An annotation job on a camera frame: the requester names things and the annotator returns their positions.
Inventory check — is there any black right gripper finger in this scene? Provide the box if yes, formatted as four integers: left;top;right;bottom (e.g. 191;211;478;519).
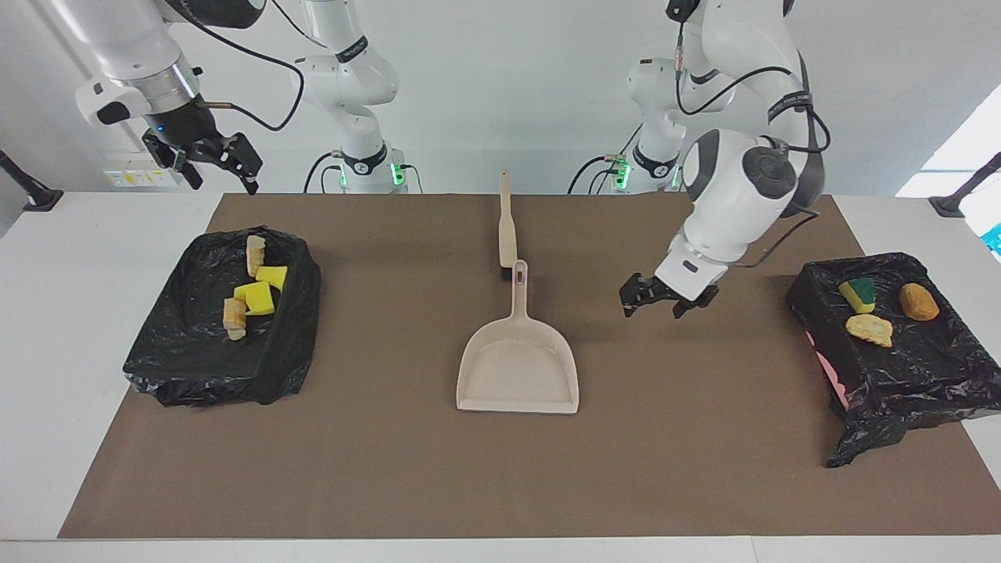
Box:
142;131;204;191
211;133;264;196

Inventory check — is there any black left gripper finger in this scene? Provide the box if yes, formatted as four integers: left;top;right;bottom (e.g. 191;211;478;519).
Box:
673;284;720;319
619;273;666;318

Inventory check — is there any notched yellow sponge piece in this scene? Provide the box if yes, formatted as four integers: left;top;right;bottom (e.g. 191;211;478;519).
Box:
233;281;276;317

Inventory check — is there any beige plastic dustpan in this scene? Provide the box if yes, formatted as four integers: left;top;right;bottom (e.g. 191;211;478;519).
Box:
456;260;580;415

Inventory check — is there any beige hand brush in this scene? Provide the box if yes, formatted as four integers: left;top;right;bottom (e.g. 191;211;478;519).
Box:
498;170;519;282

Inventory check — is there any striped bread roll piece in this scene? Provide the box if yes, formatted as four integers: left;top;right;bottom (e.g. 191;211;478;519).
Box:
845;314;894;349

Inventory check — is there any brown bread nugget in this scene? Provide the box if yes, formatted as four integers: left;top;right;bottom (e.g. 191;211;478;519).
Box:
899;282;941;322

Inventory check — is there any black bag lined pink bin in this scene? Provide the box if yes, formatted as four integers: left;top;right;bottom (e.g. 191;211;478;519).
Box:
785;251;1001;468

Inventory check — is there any black clamp stand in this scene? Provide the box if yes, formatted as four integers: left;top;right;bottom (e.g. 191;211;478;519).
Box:
0;149;65;213
928;151;1001;218

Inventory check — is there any brown table mat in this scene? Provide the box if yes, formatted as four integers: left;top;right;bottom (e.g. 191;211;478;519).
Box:
57;193;1001;540

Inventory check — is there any white blue packet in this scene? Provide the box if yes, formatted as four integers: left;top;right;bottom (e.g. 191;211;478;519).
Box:
960;192;1001;263

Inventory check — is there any white yellow wall socket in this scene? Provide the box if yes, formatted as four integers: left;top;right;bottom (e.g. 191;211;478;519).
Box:
103;150;187;188

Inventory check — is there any black right base cable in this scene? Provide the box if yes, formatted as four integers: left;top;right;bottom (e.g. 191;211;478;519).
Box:
303;150;345;195

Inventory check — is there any black base cable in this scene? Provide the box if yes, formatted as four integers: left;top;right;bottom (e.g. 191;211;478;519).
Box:
567;117;646;195
303;150;345;195

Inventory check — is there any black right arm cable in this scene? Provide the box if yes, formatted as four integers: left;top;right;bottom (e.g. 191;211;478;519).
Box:
160;0;329;132

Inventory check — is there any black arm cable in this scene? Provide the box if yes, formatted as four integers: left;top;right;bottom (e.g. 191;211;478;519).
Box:
160;0;329;132
673;0;831;269

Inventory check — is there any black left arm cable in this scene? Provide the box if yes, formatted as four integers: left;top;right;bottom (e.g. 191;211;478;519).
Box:
673;0;831;269

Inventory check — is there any black left base cable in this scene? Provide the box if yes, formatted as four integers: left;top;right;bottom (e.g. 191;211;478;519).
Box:
567;117;646;195

